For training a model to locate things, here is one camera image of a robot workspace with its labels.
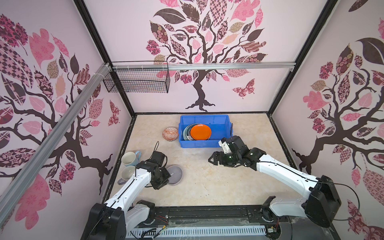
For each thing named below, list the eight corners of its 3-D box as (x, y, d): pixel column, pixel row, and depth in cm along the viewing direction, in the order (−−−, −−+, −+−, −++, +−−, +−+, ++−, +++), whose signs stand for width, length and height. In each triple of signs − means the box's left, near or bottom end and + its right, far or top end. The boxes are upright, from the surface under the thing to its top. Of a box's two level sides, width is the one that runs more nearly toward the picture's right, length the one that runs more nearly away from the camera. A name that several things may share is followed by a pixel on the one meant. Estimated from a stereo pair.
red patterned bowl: (162, 142, 104) (161, 138, 100) (164, 130, 111) (163, 126, 107) (178, 142, 104) (177, 138, 100) (179, 130, 111) (178, 126, 107)
